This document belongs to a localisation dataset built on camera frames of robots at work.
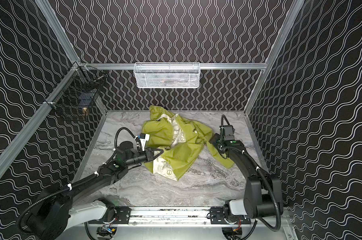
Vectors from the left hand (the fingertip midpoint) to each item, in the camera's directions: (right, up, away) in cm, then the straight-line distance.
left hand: (166, 153), depth 74 cm
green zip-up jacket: (+8, +3, +29) cm, 30 cm away
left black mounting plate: (-22, -32, +2) cm, 39 cm away
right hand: (+28, +4, +15) cm, 32 cm away
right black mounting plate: (+25, -31, -1) cm, 40 cm away
